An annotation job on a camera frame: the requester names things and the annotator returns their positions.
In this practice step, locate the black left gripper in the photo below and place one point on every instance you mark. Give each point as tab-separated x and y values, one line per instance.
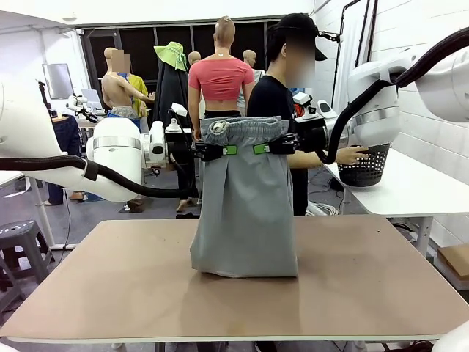
179	146

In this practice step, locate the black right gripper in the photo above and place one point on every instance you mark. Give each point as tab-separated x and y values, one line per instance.
311	137

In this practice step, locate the black perforated plastic basket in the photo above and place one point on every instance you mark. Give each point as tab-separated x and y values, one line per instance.
366	172

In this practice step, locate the person's right forearm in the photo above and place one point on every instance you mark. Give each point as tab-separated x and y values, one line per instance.
304	160

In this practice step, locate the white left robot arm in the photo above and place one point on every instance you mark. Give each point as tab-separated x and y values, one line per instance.
117	168

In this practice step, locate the person's right hand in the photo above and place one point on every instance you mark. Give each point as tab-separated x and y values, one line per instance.
350	155

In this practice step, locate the person in black t-shirt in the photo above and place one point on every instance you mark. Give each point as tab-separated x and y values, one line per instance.
271	106

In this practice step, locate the mannequin in black coat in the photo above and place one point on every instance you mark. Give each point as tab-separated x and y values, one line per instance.
168	95

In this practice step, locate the mannequin in pink crop top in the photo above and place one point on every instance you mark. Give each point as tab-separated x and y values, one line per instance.
220	77

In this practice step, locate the bald beige mannequin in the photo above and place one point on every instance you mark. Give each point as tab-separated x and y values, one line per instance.
250	58
194	58

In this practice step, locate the mannequin in yellow shirt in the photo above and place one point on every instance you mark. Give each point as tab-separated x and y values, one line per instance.
138	88

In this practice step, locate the green sun hat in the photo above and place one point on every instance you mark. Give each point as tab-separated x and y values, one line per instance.
170	53

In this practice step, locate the bare mannequin with blue wrap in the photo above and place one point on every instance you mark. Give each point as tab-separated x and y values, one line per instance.
115	91

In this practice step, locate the person's black cap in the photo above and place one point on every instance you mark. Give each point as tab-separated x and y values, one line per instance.
297	22

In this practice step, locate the white backdrop curtain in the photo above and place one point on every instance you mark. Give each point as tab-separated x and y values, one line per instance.
355	36

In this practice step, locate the white side table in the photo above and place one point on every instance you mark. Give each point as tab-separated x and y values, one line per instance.
410	190

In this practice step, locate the small white background robot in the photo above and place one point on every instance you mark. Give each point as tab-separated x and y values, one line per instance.
75	100

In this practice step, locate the blue jeans on stand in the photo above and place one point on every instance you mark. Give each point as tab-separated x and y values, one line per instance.
66	139

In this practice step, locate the brown cardboard box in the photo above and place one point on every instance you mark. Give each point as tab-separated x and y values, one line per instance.
456	258

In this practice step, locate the grey plastic stool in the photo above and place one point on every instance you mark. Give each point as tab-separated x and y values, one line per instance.
18	229

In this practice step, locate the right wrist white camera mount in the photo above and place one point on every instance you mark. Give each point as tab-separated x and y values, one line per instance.
301	98

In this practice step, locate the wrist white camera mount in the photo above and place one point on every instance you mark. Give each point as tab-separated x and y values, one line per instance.
301	98
179	109

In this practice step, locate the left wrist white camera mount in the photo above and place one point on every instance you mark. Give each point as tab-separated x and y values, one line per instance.
179	109

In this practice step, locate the grey framed wall panel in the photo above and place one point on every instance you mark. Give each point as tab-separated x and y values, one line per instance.
56	78

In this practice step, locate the black tripod with camera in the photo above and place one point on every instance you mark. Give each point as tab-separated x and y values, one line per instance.
44	91

